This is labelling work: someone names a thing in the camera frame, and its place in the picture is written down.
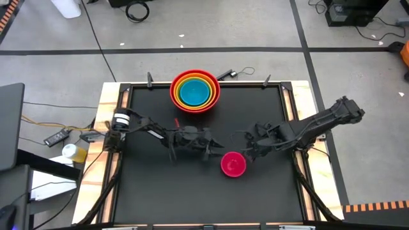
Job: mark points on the orange plastic bowl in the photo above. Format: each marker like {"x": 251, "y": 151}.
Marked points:
{"x": 175, "y": 96}

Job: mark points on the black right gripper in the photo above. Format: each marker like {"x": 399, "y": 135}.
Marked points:
{"x": 263, "y": 135}

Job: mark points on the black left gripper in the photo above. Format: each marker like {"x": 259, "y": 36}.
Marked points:
{"x": 191, "y": 137}

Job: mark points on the black metal table frame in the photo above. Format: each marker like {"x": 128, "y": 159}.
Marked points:
{"x": 116, "y": 179}

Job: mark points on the black computer mouse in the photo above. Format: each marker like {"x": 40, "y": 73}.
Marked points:
{"x": 7, "y": 218}

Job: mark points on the white plastic container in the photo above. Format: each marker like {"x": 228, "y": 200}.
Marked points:
{"x": 66, "y": 8}

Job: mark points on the yellow plastic bowl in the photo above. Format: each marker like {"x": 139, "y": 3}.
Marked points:
{"x": 178, "y": 96}

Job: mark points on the black equipment box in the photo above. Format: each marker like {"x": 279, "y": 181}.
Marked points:
{"x": 354, "y": 12}

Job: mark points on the orange object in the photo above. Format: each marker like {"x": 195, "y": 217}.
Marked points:
{"x": 405, "y": 54}

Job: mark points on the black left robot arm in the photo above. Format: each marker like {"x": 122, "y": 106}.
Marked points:
{"x": 143, "y": 126}

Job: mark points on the black power adapter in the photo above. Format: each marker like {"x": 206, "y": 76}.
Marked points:
{"x": 57, "y": 138}

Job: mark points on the teal plastic bowl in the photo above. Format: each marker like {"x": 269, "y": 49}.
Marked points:
{"x": 194, "y": 92}

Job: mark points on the small pink plastic bowl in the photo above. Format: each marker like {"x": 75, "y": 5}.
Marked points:
{"x": 233, "y": 164}

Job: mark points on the nested stack of coloured bowls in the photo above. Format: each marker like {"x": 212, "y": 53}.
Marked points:
{"x": 195, "y": 110}

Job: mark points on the bottle with yellow liquid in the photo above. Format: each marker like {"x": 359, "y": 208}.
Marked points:
{"x": 75, "y": 153}

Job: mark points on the white paper sheet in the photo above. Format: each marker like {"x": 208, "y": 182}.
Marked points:
{"x": 51, "y": 188}

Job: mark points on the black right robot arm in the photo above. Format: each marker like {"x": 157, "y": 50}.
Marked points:
{"x": 319, "y": 123}

